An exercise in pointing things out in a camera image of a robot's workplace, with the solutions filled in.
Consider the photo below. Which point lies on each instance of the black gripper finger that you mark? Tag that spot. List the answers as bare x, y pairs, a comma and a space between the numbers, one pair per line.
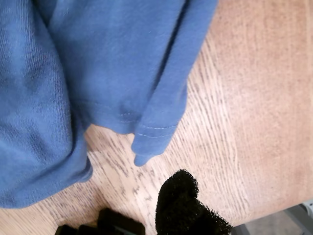
181, 210
115, 222

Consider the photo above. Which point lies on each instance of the blue printed T-shirt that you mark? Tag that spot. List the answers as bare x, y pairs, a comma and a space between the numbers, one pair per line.
97, 61

